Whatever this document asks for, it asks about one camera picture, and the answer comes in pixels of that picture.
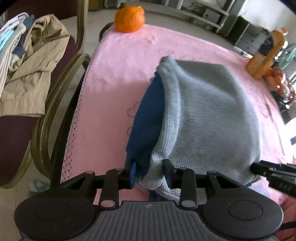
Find slate blue garment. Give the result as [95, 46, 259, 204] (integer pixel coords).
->
[14, 15, 35, 58]

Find grey knit garment blue lining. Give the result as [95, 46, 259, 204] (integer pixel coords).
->
[125, 56, 264, 205]

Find light blue garment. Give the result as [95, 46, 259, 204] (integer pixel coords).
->
[0, 30, 15, 54]

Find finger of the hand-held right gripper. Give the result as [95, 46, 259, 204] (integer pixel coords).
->
[250, 163, 296, 197]
[259, 160, 296, 171]

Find beige jacket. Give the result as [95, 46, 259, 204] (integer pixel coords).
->
[0, 14, 70, 117]

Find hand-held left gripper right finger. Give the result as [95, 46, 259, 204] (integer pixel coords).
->
[163, 159, 243, 210]

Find maroon chair gold frame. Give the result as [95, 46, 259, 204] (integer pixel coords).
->
[0, 0, 91, 189]

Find orange juice bottle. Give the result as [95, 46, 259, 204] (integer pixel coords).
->
[245, 28, 288, 80]

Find person's right forearm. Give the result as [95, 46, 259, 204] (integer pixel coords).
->
[276, 195, 296, 241]

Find pale green object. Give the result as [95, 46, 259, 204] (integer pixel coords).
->
[29, 179, 52, 197]

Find large orange citrus fruit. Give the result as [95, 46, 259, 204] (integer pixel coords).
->
[115, 6, 145, 33]

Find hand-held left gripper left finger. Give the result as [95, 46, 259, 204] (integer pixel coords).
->
[60, 162, 137, 210]

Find dark desk cabinet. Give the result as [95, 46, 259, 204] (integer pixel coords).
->
[235, 16, 271, 52]

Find white garment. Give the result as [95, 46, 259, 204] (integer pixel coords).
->
[0, 13, 29, 93]

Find silver television stand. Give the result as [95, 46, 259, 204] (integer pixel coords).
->
[178, 0, 236, 33]

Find pink printed blanket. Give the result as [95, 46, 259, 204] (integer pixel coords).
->
[60, 23, 296, 207]

